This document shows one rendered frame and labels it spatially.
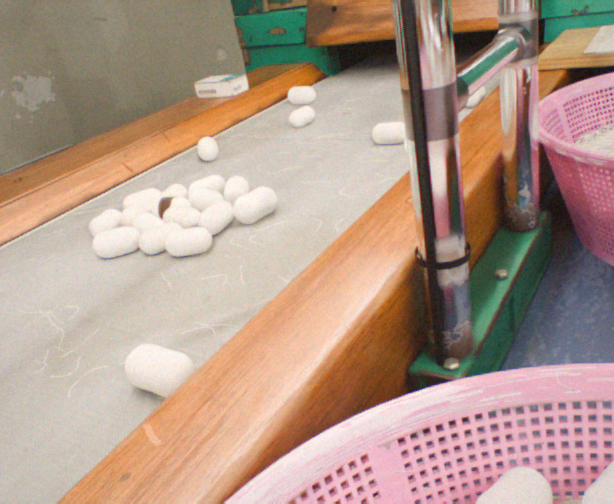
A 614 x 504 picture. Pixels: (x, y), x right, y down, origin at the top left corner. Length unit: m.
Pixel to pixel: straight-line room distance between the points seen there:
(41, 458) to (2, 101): 2.51
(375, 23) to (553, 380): 0.66
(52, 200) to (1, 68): 2.20
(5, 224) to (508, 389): 0.44
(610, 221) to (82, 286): 0.35
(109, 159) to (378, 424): 0.48
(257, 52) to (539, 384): 0.84
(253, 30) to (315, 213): 0.59
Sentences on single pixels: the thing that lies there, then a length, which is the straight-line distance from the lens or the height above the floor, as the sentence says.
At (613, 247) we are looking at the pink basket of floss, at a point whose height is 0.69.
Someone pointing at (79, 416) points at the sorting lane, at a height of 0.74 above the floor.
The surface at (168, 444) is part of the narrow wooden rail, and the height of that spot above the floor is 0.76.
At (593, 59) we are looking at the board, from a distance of 0.66.
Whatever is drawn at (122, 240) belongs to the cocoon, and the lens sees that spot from 0.44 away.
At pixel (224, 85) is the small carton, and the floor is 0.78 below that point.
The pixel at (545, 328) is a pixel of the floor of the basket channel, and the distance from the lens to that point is 0.41.
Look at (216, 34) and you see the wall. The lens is 2.13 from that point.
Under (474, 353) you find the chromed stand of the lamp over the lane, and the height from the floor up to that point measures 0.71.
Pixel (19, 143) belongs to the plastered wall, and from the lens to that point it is 2.78.
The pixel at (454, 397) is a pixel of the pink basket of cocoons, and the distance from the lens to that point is 0.21.
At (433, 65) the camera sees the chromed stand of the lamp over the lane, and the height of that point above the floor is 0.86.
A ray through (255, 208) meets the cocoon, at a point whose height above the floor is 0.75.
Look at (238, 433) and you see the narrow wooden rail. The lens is 0.22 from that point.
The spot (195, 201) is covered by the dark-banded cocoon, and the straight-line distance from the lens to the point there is 0.48.
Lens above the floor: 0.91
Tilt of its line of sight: 26 degrees down
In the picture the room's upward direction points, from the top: 11 degrees counter-clockwise
